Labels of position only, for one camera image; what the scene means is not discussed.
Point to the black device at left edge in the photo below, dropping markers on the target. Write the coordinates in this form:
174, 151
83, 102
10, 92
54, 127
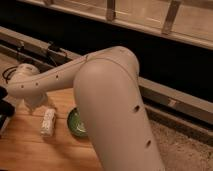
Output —
7, 110

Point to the black clamp on rail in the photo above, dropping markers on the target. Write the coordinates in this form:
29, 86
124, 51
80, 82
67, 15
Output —
55, 50

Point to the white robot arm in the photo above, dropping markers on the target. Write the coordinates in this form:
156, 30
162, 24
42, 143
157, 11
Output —
107, 95

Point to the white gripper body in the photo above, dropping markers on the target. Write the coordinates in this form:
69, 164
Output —
34, 102

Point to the metal window frame rail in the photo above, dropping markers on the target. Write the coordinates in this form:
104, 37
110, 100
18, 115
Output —
187, 21

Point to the small white bottle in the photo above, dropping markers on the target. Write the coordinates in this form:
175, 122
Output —
47, 127

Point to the green ceramic bowl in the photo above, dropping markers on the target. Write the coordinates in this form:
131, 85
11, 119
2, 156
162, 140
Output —
75, 125

